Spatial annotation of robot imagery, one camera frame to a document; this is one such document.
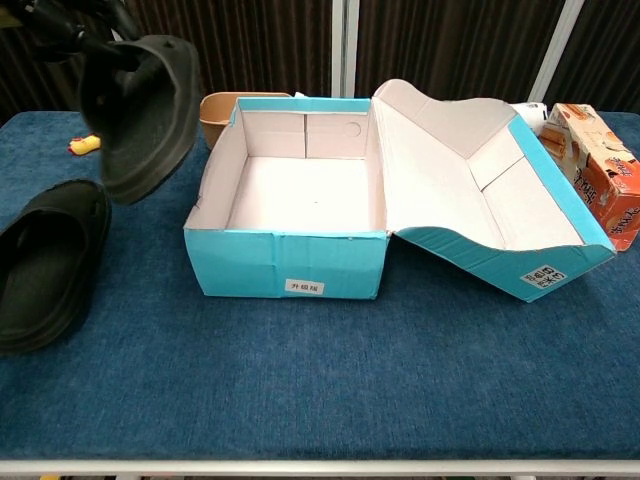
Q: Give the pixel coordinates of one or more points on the black slipper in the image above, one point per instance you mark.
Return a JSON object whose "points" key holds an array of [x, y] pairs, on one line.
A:
{"points": [[45, 270], [145, 125]]}

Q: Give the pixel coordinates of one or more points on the orange biscuit box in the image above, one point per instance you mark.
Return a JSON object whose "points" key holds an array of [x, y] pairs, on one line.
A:
{"points": [[595, 170]]}

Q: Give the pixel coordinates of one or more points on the brown paper food container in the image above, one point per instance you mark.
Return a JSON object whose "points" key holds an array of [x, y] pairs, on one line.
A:
{"points": [[215, 117]]}

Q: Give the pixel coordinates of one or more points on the dark ribbed partition panel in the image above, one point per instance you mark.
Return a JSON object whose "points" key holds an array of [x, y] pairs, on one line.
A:
{"points": [[260, 45], [610, 50], [40, 85], [440, 45]]}

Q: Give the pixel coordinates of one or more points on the yellow rubber chicken toy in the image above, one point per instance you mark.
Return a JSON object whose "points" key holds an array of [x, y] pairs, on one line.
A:
{"points": [[85, 145]]}

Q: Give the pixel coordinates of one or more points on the light blue shoe box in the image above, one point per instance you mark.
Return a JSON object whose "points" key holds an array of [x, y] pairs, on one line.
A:
{"points": [[310, 210]]}

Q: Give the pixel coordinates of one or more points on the white drink bottle yellow cap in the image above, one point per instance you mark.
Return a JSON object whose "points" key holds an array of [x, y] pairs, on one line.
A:
{"points": [[532, 117]]}

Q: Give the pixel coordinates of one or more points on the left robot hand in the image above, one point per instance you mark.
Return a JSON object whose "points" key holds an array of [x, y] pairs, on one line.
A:
{"points": [[65, 30]]}

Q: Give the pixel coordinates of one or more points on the dark blue table mat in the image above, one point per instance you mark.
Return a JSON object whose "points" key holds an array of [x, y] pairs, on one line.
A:
{"points": [[300, 375]]}

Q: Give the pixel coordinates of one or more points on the grey aluminium partition post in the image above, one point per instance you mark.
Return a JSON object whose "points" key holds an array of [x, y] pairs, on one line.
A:
{"points": [[555, 50], [345, 45]]}

